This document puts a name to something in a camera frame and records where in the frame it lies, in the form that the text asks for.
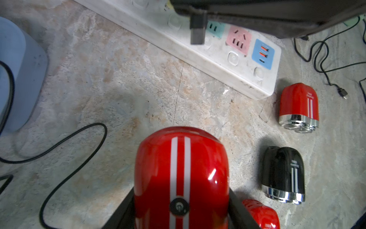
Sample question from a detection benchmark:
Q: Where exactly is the blue round power socket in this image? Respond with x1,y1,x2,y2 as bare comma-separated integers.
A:
1,18,48,135

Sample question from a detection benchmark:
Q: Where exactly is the red shaver front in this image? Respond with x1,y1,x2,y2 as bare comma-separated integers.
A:
242,199,280,229

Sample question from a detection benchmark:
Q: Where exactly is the black shaver right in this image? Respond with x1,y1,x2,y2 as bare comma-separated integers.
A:
261,146,306,205

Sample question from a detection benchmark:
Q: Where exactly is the white long power strip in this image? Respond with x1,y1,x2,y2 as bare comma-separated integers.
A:
81,1,281,100

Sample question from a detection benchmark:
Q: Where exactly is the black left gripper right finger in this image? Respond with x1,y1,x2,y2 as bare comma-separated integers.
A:
228,189,260,229

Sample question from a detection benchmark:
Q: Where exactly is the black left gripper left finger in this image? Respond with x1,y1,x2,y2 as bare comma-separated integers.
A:
102,188,134,229

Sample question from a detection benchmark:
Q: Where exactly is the light green USB charger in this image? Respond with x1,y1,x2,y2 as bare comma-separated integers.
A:
344,14,365,27

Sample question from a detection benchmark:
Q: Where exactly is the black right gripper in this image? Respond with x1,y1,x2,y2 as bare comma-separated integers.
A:
171,0,366,39

